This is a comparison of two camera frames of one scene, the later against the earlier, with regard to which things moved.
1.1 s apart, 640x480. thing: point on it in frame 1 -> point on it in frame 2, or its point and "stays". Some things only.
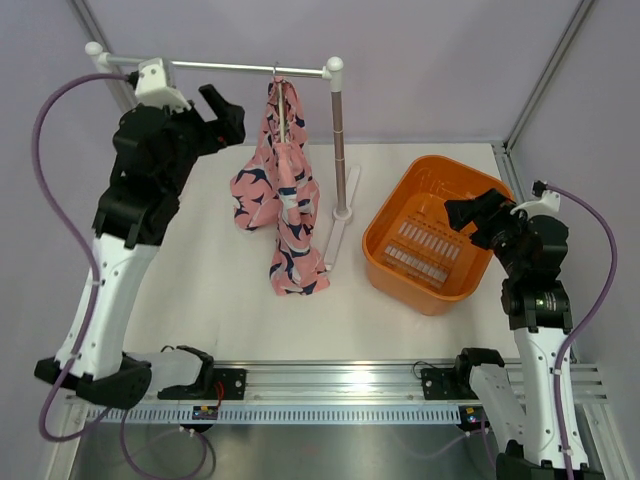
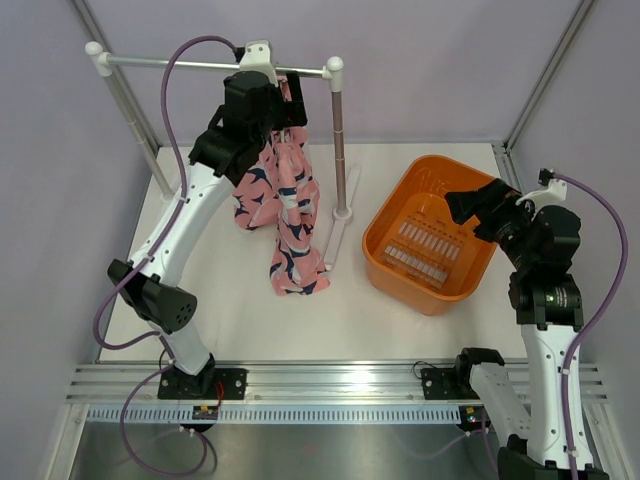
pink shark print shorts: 278,188 stays
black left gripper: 225,130 -> 290,112
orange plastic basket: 416,255 stays
